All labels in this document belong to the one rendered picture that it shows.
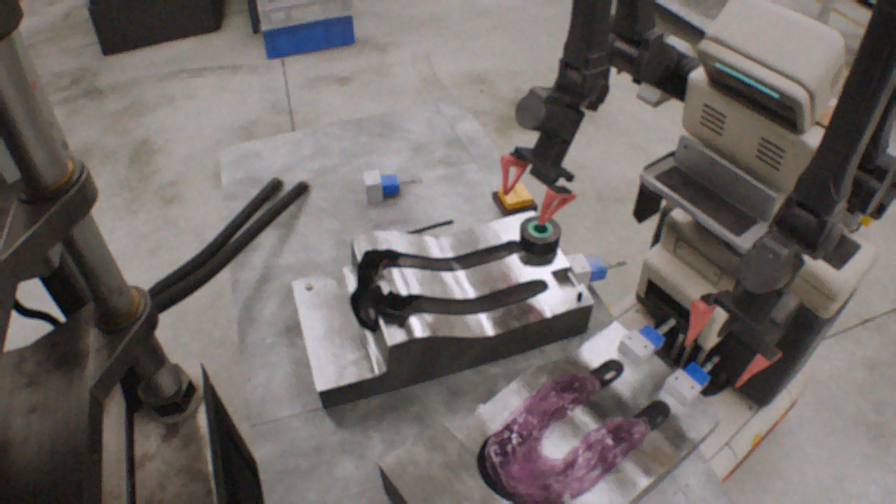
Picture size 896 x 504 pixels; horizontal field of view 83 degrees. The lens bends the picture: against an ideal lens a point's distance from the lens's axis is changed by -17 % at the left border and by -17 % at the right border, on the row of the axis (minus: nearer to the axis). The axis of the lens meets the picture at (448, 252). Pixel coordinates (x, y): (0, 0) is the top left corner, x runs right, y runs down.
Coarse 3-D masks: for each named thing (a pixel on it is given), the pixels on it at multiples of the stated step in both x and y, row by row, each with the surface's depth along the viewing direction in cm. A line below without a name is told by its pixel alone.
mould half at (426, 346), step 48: (384, 240) 109; (432, 240) 116; (480, 240) 116; (336, 288) 111; (384, 288) 101; (432, 288) 104; (480, 288) 107; (576, 288) 106; (336, 336) 103; (384, 336) 94; (432, 336) 95; (480, 336) 99; (528, 336) 104; (336, 384) 96; (384, 384) 99
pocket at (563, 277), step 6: (552, 270) 110; (558, 270) 110; (564, 270) 111; (570, 270) 111; (552, 276) 111; (558, 276) 112; (564, 276) 112; (570, 276) 111; (558, 282) 111; (564, 282) 111; (570, 282) 111; (576, 282) 109; (564, 288) 110; (570, 288) 110
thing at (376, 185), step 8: (368, 176) 136; (376, 176) 136; (384, 176) 138; (392, 176) 138; (368, 184) 134; (376, 184) 134; (384, 184) 136; (392, 184) 136; (400, 184) 138; (368, 192) 135; (376, 192) 136; (384, 192) 137; (392, 192) 137; (368, 200) 137; (376, 200) 138
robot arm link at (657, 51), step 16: (624, 0) 90; (640, 0) 89; (624, 16) 92; (640, 16) 91; (624, 32) 95; (640, 32) 93; (656, 32) 93; (656, 48) 94; (640, 64) 95; (656, 64) 97; (640, 80) 98
